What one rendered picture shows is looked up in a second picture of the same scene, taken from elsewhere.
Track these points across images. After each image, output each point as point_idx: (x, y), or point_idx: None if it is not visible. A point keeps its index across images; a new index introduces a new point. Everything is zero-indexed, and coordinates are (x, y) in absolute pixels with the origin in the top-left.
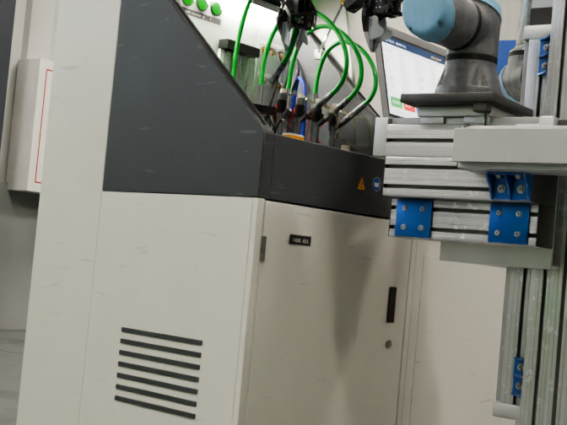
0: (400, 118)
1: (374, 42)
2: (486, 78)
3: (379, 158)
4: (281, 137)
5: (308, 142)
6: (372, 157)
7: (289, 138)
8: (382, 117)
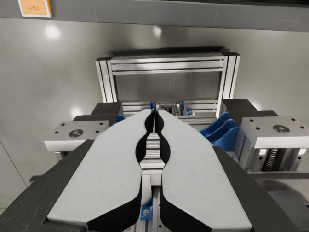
0: (57, 159)
1: (159, 135)
2: None
3: (226, 28)
4: (6, 17)
5: (61, 20)
6: (209, 27)
7: (22, 18)
8: (46, 147)
